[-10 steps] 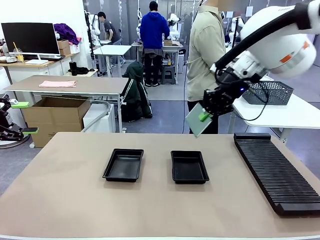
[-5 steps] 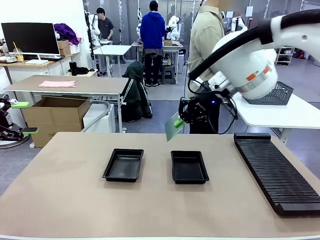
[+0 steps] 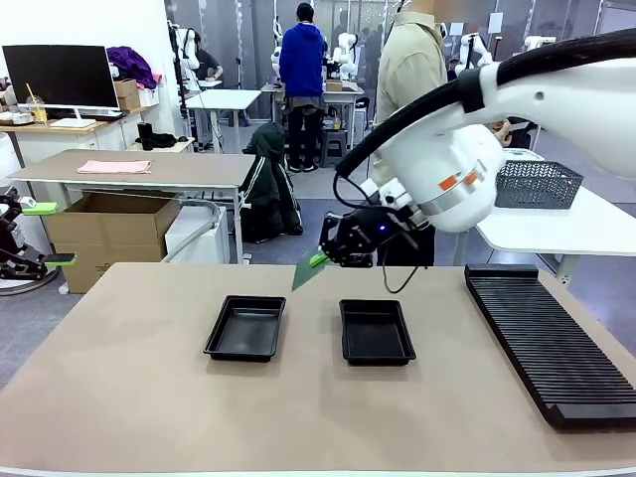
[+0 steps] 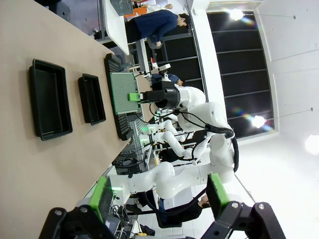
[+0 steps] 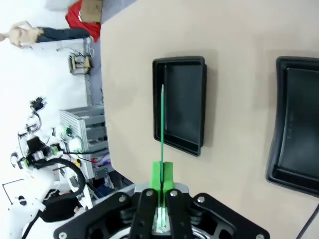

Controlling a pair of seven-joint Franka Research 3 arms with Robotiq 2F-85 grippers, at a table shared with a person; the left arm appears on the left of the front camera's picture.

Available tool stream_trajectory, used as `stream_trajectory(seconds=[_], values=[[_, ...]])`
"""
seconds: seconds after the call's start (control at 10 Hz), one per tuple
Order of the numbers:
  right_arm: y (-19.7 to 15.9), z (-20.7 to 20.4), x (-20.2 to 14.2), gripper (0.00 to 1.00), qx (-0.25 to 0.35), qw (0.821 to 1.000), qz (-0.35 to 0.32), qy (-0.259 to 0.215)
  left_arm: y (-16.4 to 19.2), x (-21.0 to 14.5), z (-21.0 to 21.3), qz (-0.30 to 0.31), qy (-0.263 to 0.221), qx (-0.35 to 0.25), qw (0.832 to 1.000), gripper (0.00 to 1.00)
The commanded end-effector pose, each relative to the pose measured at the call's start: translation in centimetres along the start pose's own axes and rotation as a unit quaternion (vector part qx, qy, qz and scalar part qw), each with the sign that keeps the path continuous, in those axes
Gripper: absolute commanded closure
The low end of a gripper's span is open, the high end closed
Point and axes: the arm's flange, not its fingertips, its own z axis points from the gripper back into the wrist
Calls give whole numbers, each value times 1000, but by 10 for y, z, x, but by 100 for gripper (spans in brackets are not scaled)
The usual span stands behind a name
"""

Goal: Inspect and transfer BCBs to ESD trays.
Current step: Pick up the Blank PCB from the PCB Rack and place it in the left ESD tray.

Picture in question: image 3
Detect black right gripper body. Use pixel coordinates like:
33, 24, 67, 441
335, 206, 429, 255

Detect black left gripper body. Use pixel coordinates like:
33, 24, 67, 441
0, 213, 26, 260

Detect green perforated circuit board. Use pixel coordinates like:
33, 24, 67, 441
290, 247, 330, 293

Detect black ESD tray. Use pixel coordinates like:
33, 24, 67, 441
339, 298, 417, 368
202, 294, 287, 363

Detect white round mesh basket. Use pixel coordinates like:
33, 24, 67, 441
0, 211, 62, 297

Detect large open cardboard box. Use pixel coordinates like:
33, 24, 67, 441
44, 192, 182, 295

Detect dark green jacket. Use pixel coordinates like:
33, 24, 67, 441
241, 121, 304, 244

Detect wooden-top white desk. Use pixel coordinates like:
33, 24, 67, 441
0, 105, 150, 168

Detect pink folded cloth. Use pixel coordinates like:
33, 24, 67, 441
77, 159, 153, 175

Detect grey plastic stool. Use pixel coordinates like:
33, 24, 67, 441
318, 128, 351, 169

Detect plastic cup yellow straw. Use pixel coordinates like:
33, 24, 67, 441
24, 82, 49, 125

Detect black computer monitor white stand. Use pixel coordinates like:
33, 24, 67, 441
2, 44, 120, 129

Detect white box cabinet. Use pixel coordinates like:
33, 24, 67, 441
164, 205, 232, 265

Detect wood-top white table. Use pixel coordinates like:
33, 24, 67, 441
259, 81, 367, 166

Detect small white side table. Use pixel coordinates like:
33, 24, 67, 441
125, 136, 196, 155

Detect small cardboard box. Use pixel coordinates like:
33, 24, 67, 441
113, 78, 143, 112

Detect purple garment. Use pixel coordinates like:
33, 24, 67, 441
105, 46, 159, 91

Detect person in beige shirt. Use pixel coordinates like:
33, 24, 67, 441
371, 0, 451, 267

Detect white height-adjustable table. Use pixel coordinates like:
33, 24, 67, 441
184, 88, 263, 154

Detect white plastic container lid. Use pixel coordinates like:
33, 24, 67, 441
504, 146, 547, 163

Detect person in blue hoodie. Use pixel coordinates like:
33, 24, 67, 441
277, 2, 329, 173

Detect grey woven plastic basket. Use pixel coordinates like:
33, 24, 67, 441
494, 159, 585, 211

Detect white rounded table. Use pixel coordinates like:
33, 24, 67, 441
474, 183, 636, 284

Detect black stand pole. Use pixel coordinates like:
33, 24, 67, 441
461, 33, 478, 76

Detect person in dark shirt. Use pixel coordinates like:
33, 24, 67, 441
191, 32, 226, 83

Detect black slotted board rack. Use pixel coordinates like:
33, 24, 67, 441
464, 263, 636, 431

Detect grey door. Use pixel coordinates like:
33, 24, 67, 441
593, 3, 636, 39

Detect right gripper thin black cable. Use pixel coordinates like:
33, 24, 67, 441
378, 233, 429, 295

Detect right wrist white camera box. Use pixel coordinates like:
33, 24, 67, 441
358, 177, 413, 213

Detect right arm black cable sleeve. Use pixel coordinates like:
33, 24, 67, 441
333, 27, 636, 186

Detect grey flexible hose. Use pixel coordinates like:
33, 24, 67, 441
162, 198, 223, 263

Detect brown-top grey-frame table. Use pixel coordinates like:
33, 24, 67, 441
7, 148, 257, 265

